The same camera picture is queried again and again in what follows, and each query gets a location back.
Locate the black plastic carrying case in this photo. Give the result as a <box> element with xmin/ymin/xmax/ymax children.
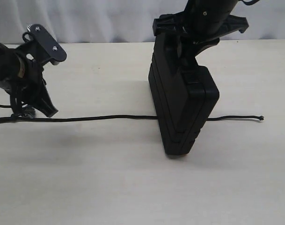
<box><xmin>148</xmin><ymin>35</ymin><xmax>220</xmax><ymax>156</ymax></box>

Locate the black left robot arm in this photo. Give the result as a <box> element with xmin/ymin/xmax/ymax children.
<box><xmin>0</xmin><ymin>40</ymin><xmax>58</xmax><ymax>118</ymax></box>

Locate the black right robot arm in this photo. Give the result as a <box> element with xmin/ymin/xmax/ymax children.
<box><xmin>148</xmin><ymin>0</ymin><xmax>248</xmax><ymax>85</ymax></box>

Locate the white backdrop curtain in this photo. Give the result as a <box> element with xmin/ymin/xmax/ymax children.
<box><xmin>0</xmin><ymin>0</ymin><xmax>285</xmax><ymax>44</ymax></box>

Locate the black cord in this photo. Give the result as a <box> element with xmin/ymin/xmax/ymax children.
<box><xmin>0</xmin><ymin>89</ymin><xmax>265</xmax><ymax>124</ymax></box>

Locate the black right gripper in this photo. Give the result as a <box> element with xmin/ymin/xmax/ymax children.
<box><xmin>153</xmin><ymin>10</ymin><xmax>249</xmax><ymax>84</ymax></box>

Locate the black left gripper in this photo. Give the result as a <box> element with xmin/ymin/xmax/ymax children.
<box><xmin>6</xmin><ymin>43</ymin><xmax>58</xmax><ymax>119</ymax></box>

